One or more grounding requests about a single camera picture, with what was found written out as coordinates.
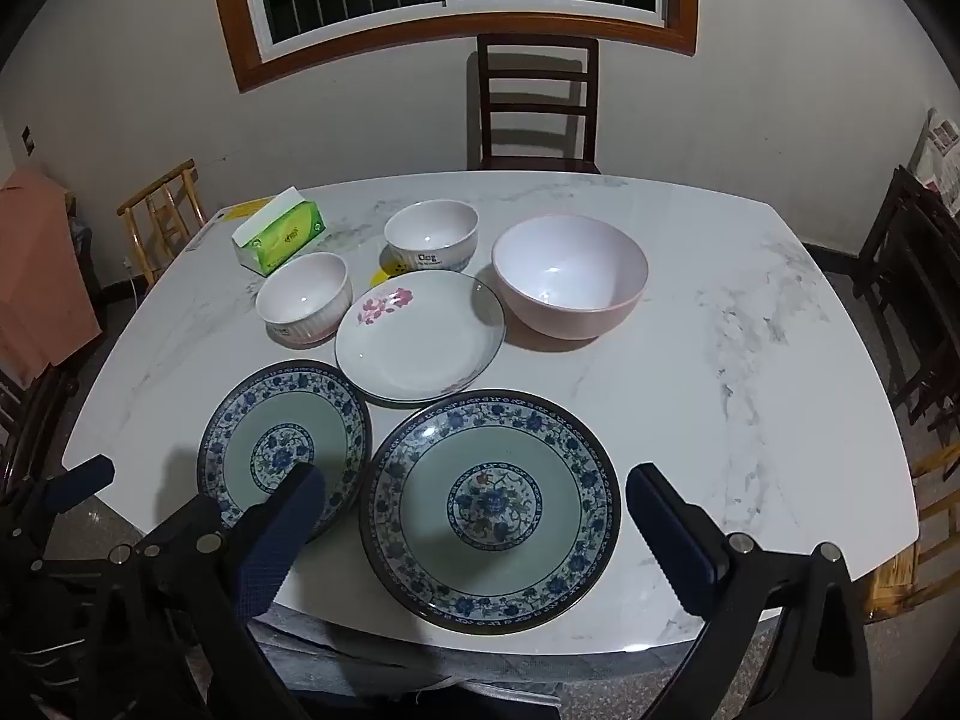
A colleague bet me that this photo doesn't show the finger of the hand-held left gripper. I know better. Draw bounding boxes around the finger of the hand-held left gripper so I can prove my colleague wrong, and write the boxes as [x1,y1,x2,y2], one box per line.
[15,456,117,533]

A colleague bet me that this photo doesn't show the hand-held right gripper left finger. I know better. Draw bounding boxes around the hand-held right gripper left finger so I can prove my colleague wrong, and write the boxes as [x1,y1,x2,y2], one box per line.
[109,463,329,720]

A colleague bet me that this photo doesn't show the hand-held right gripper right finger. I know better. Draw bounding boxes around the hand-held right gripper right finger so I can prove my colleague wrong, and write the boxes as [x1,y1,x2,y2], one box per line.
[626,463,875,720]

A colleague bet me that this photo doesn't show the small blue floral plate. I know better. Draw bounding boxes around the small blue floral plate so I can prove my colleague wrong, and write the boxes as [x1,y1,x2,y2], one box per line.
[196,360,374,541]

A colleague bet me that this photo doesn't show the large blue floral plate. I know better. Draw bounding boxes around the large blue floral plate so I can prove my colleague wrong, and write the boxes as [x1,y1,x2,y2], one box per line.
[358,388,622,632]

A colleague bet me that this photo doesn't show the white rose print plate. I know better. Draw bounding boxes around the white rose print plate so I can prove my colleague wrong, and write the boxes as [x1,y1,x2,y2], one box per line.
[334,271,506,403]

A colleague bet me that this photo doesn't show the white ribbed bowl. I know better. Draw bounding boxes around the white ribbed bowl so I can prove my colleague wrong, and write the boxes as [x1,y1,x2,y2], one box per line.
[255,252,353,348]

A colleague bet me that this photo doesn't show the large pink bowl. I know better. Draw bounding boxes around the large pink bowl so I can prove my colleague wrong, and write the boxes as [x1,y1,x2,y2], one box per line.
[492,214,649,340]

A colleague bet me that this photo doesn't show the white smooth small bowl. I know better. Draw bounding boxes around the white smooth small bowl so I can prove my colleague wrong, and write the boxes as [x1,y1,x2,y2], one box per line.
[384,200,479,272]

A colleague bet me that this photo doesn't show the dark metal framed chair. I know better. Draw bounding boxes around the dark metal framed chair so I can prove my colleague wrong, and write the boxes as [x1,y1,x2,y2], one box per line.
[0,364,80,496]

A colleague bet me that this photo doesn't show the pink cloth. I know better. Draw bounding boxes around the pink cloth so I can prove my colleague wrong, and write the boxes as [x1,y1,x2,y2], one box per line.
[0,169,104,383]

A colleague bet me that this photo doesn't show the person's grey pants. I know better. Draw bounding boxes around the person's grey pants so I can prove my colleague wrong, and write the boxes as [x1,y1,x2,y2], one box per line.
[247,600,713,720]

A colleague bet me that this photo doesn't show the bamboo chair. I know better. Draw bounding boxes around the bamboo chair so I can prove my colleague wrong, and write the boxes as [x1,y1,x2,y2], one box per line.
[862,450,960,623]
[116,159,209,290]

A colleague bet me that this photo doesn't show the green tissue pack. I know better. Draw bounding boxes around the green tissue pack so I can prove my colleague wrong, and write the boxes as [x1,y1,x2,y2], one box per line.
[231,187,329,276]

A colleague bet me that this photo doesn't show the dark wooden side chair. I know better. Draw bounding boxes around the dark wooden side chair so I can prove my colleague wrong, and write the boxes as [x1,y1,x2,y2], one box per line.
[851,165,960,481]

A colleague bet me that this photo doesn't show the dark wooden slatted chair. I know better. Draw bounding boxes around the dark wooden slatted chair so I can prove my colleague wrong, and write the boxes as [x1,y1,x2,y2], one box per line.
[469,34,603,175]

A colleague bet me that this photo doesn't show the wall calendar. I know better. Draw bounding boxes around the wall calendar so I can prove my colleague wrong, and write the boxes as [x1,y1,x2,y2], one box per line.
[907,109,960,218]

